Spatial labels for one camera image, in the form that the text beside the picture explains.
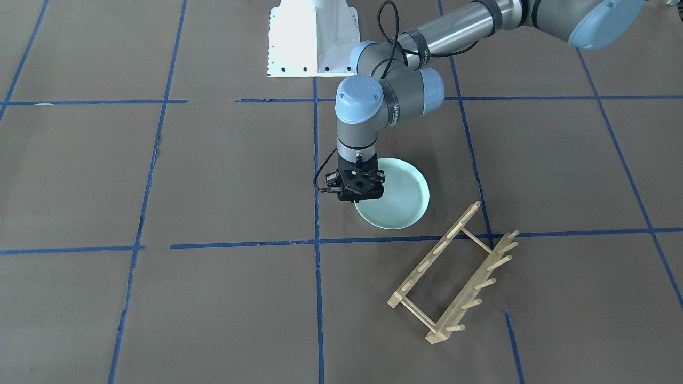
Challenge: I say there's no mint green plate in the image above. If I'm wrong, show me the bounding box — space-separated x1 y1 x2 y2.
355 158 430 229

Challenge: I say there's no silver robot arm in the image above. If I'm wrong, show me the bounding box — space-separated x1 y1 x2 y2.
335 1 645 167

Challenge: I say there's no wooden plate rack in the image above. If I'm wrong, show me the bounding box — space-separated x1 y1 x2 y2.
386 200 519 345

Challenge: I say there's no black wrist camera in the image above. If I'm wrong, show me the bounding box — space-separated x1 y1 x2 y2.
326 169 385 202

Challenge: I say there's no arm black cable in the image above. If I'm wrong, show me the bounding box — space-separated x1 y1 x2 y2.
313 0 481 193

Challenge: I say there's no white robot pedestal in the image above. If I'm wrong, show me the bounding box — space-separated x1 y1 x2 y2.
267 1 360 78

